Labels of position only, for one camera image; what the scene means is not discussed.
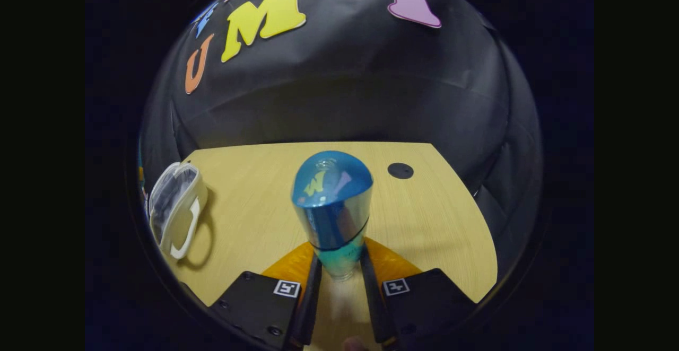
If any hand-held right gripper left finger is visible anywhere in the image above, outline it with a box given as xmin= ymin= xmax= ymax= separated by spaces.
xmin=208 ymin=241 xmax=323 ymax=351

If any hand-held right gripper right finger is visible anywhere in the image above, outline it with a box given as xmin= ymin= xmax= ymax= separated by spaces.
xmin=360 ymin=237 xmax=478 ymax=347

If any white suitcase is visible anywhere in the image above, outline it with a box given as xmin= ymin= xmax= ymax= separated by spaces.
xmin=148 ymin=162 xmax=209 ymax=260

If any teal cylindrical bottle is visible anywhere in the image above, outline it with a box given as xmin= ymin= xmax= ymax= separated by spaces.
xmin=291 ymin=151 xmax=374 ymax=282

